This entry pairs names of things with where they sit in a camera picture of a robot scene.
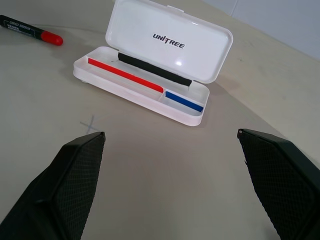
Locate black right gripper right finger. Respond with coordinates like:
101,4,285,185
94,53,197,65
237,128,320,240

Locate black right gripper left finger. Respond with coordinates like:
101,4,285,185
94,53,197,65
0,131,106,240

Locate white Unitree pencil case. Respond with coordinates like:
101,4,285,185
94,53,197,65
72,0,234,127

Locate black marker with red cap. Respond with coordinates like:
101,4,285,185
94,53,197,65
0,14,64,47

